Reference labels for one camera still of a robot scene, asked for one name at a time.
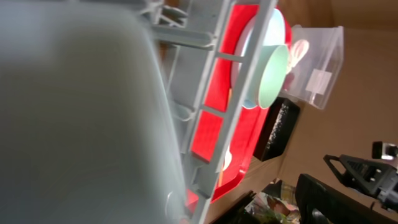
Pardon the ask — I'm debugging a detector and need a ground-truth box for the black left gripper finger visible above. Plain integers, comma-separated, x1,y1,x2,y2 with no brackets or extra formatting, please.
295,174,397,224

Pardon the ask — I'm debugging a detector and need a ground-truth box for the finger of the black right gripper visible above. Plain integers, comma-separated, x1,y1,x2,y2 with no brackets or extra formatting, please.
323,155,397,212

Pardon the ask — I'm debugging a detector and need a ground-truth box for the green bowl with rice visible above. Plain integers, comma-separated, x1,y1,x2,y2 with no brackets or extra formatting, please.
243,45,289,110

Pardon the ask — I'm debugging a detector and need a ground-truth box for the light blue plate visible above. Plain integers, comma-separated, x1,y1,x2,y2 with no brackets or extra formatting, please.
230,7,287,110

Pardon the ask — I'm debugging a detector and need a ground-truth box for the light blue bowl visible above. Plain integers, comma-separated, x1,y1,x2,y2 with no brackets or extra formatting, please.
1,2,186,224

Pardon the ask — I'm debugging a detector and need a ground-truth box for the white plastic fork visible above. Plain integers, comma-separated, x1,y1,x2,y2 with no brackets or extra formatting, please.
222,146,233,171

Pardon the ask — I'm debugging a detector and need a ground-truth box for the wooden chopstick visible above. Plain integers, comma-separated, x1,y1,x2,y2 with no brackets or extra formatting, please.
217,169,223,187

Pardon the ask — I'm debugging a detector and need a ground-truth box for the white napkin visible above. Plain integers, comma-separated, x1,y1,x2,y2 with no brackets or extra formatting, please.
286,39,310,73

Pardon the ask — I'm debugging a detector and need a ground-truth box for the grey plastic dishwasher rack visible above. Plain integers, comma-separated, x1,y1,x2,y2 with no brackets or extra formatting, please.
134,0,277,223

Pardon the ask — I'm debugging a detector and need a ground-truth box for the black tray bin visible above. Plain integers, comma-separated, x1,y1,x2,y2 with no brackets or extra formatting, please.
253,97,300,161

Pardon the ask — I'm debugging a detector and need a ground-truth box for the red plastic tray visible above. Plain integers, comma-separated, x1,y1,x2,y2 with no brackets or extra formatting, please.
185,3,293,212

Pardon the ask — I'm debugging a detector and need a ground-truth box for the clear plastic bin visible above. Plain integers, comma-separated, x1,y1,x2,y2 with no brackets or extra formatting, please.
281,25,344,110

